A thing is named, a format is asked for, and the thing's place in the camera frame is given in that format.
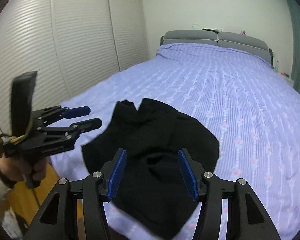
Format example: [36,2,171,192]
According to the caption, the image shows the tan cord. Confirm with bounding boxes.
[0,132,32,145]

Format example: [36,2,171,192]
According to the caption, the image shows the person's left hand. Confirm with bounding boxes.
[0,152,50,188]

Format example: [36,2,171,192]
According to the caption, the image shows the white nightstand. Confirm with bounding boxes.
[277,72,294,86]

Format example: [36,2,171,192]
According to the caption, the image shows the white louvred wardrobe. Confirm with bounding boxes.
[0,0,149,136]

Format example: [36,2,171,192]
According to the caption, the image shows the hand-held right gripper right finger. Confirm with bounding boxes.
[178,149,282,240]

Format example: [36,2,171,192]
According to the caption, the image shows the grey padded headboard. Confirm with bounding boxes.
[160,30,274,67]

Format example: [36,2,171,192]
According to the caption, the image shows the bed with purple floral sheet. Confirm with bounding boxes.
[50,42,300,240]

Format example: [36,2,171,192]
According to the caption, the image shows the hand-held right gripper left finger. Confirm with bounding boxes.
[27,148,127,240]

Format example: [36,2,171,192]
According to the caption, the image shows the black pants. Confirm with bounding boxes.
[81,98,220,239]

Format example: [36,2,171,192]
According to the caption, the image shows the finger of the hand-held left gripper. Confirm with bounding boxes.
[41,118,103,142]
[36,106,91,126]

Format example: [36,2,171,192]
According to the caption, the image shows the black cable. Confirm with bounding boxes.
[31,186,42,209]

